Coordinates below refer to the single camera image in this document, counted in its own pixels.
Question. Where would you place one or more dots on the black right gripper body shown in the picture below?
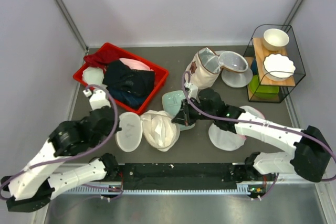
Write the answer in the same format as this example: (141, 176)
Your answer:
(212, 112)

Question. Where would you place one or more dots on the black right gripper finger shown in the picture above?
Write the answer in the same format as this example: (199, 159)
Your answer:
(180, 117)
(186, 113)

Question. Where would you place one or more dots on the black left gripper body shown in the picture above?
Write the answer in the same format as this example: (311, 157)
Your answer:
(98, 140)

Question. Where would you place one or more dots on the white mesh bra laundry bag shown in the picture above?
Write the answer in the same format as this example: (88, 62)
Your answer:
(135, 127)

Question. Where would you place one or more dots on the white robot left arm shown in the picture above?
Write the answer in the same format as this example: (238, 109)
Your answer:
(39, 183)

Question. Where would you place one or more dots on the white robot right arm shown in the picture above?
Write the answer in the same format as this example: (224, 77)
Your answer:
(302, 152)

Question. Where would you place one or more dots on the white bra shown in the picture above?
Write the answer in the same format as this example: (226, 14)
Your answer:
(161, 131)

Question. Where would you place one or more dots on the cream bear laundry bag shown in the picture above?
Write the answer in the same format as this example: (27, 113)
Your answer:
(204, 68)

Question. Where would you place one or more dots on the white pink-trimmed mesh bag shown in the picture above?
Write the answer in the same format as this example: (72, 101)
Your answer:
(225, 140)

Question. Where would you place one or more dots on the light green ceramic tray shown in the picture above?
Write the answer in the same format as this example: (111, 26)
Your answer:
(171, 102)

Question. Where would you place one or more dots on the dark blue garment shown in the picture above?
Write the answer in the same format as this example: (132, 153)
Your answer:
(130, 87)

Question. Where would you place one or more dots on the green container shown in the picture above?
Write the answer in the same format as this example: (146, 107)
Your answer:
(261, 91)

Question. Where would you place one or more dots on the teal item behind rack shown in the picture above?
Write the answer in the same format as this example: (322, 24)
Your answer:
(254, 67)

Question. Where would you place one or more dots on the pink garment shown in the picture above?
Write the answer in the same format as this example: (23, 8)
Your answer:
(135, 64)

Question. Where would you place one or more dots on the wooden shelf board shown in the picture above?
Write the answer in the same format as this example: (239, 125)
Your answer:
(260, 54)

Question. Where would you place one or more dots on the white scalloped bowl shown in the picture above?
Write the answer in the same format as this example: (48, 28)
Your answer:
(278, 68)

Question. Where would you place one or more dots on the red garment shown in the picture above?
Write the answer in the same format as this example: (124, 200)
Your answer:
(102, 58)

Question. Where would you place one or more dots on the white round bowl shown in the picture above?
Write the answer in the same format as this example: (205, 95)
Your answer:
(274, 39)

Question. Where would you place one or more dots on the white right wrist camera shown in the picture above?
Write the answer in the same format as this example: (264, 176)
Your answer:
(191, 90)

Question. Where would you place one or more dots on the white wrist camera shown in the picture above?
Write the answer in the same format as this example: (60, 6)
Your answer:
(191, 90)
(97, 98)

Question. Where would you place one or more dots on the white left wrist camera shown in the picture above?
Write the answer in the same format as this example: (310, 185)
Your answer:
(97, 98)

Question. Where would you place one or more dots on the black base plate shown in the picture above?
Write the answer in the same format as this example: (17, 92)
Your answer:
(182, 176)

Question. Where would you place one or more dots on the black wire shelf rack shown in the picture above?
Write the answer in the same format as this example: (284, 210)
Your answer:
(293, 53)

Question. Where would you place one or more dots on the grey slotted cable duct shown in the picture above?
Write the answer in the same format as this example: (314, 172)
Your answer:
(240, 189)

